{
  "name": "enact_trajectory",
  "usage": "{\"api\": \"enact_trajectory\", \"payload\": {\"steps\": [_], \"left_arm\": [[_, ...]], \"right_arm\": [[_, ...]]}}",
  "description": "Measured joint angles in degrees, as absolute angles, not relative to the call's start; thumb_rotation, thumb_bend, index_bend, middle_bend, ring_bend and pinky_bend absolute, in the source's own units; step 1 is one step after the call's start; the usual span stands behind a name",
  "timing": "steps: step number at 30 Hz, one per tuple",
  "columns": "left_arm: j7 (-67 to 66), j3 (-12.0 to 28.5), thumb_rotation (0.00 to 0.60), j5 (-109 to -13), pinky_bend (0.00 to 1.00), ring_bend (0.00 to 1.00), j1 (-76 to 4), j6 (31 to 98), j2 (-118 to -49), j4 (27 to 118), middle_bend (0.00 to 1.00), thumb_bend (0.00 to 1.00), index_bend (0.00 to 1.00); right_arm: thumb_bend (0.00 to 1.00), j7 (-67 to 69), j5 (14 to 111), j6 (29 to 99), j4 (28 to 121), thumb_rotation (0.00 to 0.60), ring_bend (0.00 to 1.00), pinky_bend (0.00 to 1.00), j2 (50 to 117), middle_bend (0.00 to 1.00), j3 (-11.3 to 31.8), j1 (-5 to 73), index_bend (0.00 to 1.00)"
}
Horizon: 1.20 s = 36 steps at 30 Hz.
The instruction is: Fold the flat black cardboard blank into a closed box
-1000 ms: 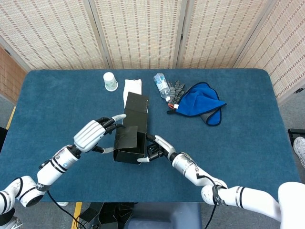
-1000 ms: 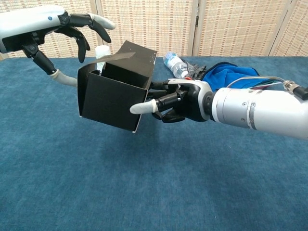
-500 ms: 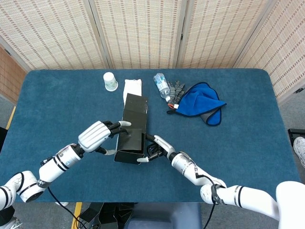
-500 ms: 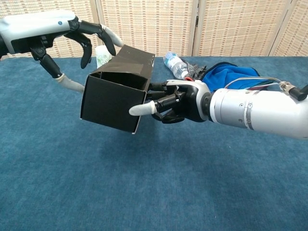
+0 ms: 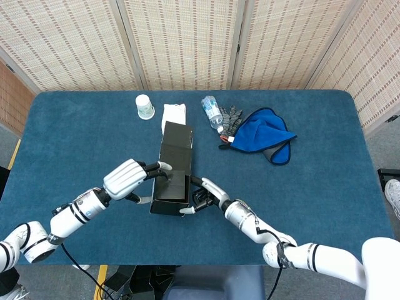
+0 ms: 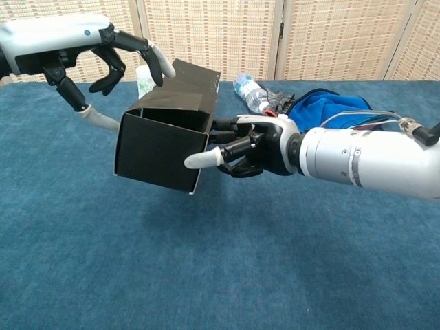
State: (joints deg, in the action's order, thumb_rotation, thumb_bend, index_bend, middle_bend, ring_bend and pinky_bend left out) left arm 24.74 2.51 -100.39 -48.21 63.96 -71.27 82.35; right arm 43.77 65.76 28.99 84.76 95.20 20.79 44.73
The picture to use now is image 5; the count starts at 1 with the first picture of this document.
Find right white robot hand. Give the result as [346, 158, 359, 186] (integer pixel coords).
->
[179, 176, 231, 216]

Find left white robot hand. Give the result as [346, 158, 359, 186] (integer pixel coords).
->
[102, 158, 173, 204]

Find black cardboard box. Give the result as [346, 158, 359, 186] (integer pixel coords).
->
[149, 121, 194, 218]

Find blue carpeted table surface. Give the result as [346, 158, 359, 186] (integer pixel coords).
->
[0, 89, 398, 266]

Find blue microfibre cloth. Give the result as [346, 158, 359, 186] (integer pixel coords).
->
[218, 107, 298, 166]

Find grey knit work gloves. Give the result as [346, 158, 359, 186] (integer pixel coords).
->
[218, 105, 244, 143]

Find white paper cup green print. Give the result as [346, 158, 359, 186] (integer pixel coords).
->
[135, 94, 156, 120]

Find clear plastic water bottle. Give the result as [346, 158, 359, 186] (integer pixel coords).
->
[201, 95, 224, 134]

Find white tissue packet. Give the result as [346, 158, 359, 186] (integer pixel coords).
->
[161, 102, 188, 132]

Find blue-grey padded seat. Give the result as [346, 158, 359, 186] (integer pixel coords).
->
[162, 265, 266, 300]

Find yellow floor tape strip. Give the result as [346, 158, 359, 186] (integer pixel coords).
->
[6, 139, 22, 171]
[93, 264, 109, 300]

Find black equipment case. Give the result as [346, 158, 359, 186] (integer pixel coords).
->
[0, 167, 11, 201]

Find brown woven screen panel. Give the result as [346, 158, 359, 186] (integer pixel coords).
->
[0, 61, 35, 126]

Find beige woven folding screen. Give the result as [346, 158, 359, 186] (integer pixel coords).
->
[0, 0, 400, 138]

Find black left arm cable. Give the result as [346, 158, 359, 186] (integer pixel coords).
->
[51, 202, 109, 300]

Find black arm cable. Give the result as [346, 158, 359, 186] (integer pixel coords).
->
[254, 218, 298, 300]
[51, 202, 109, 300]

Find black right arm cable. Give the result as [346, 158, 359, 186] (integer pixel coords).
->
[254, 218, 298, 300]

